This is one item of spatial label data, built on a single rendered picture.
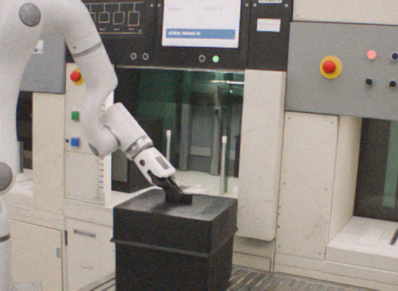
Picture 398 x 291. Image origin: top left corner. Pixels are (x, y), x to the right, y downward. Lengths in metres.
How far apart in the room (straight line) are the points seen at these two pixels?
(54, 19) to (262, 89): 0.65
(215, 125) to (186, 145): 0.20
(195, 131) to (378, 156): 1.11
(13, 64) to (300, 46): 0.84
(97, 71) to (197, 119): 1.40
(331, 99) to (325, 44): 0.17
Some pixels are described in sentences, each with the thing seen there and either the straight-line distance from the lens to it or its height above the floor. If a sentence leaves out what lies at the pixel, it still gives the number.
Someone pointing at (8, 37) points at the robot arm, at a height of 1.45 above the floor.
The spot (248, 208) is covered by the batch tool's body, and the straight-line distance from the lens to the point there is 1.75.
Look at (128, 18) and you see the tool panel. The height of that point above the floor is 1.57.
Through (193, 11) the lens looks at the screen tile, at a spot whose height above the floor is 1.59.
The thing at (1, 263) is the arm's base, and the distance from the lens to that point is 1.47.
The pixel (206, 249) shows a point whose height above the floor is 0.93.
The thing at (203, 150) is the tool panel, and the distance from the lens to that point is 2.83.
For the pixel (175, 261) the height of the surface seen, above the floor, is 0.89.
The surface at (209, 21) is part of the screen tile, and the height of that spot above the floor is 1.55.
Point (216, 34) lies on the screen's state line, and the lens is 1.81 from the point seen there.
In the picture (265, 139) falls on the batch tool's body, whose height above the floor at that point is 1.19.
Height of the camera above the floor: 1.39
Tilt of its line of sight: 11 degrees down
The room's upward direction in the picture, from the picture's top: 3 degrees clockwise
